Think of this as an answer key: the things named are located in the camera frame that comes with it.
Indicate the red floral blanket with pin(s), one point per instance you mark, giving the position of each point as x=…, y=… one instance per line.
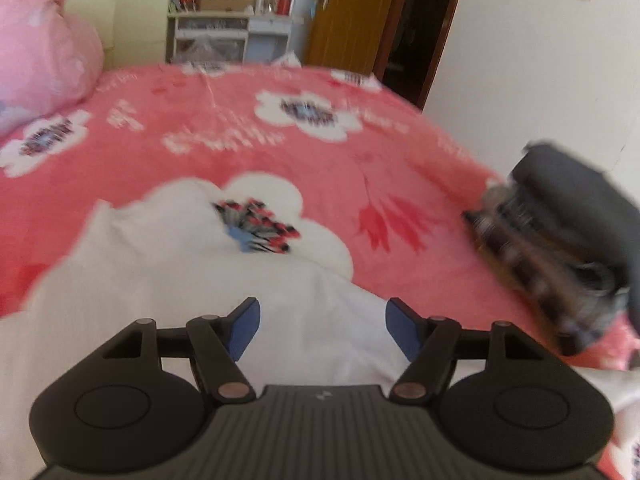
x=400, y=160

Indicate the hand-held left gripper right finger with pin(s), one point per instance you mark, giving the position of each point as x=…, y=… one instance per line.
x=405, y=327

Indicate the pink floral quilt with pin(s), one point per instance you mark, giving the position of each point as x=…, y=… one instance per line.
x=40, y=50

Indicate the red thermos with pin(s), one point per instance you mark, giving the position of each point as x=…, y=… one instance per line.
x=284, y=2

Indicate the silver thermos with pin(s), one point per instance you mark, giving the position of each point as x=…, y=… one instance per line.
x=265, y=1

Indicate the dark grey folded garment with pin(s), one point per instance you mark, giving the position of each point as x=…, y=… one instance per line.
x=565, y=195

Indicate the clear plastic bag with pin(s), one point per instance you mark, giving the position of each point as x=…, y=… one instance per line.
x=207, y=50

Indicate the dark brown door frame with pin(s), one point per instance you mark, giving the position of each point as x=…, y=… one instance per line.
x=425, y=25

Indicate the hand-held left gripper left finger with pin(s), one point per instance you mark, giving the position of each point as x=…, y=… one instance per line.
x=245, y=327

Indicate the wooden door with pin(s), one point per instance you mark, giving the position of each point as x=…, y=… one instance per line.
x=350, y=20

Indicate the cardboard box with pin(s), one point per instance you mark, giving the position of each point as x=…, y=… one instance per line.
x=227, y=4

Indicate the cream wardrobe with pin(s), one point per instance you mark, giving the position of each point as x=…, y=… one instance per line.
x=135, y=10

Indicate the blue face mask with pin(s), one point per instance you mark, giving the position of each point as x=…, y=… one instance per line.
x=314, y=10

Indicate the white shelf desk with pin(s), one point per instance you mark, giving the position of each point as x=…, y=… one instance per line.
x=270, y=35

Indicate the white garment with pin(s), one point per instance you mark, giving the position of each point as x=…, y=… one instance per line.
x=150, y=270

